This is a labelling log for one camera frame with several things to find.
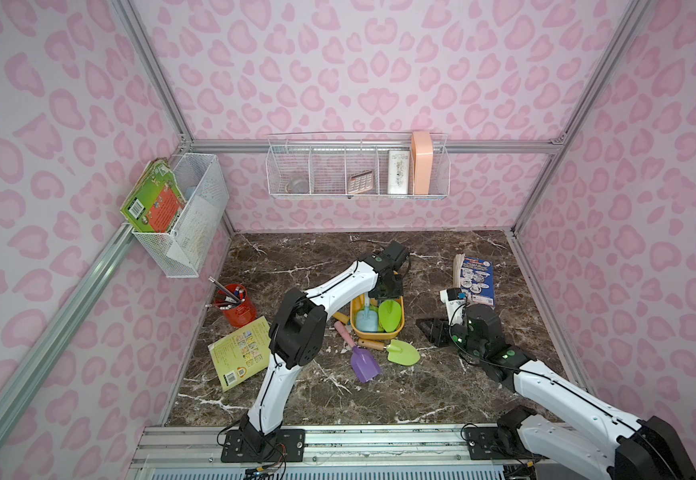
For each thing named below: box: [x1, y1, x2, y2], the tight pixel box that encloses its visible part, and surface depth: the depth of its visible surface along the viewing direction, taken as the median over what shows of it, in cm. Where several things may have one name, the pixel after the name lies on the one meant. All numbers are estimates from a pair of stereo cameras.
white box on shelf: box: [388, 150, 410, 194], surface depth 95 cm
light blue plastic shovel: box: [356, 292, 378, 332], surface depth 95 cm
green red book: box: [120, 157, 188, 234], surface depth 73 cm
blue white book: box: [460, 256, 496, 308], surface depth 104 cm
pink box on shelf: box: [411, 131, 433, 195], surface depth 84 cm
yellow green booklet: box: [208, 316, 272, 392], surface depth 89 cm
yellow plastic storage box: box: [350, 294, 405, 339], surface depth 92 cm
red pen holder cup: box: [214, 283, 257, 328], surface depth 93 cm
